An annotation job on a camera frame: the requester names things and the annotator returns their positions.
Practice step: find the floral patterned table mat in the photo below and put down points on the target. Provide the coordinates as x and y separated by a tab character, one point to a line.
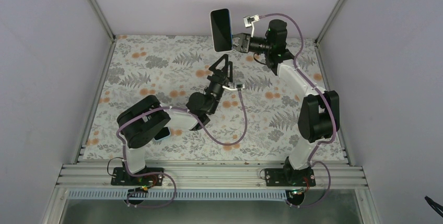
261	128

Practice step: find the blue-cased black phone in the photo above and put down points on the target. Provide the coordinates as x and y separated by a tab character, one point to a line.
163	134

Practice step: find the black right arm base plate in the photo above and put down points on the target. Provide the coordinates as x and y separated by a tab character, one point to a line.
277	177

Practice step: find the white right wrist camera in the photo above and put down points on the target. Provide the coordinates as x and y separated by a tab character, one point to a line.
249	22

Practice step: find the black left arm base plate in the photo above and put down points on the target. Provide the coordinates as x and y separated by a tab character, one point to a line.
121	178

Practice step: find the black object at edge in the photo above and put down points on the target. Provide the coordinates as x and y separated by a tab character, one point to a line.
434	205

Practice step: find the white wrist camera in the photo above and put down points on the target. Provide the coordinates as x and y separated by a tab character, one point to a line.
231	86
249	22

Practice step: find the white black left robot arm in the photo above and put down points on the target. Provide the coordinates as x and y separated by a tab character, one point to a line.
149	119

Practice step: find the aluminium rail frame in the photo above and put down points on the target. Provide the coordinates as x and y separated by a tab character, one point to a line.
205	180

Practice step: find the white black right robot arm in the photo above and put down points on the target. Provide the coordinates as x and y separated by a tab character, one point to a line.
319	115

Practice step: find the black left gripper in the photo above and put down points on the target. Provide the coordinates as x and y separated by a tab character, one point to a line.
219	79

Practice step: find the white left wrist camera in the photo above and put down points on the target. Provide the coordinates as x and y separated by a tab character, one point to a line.
231	86

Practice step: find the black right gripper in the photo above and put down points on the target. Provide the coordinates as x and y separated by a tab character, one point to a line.
243	43

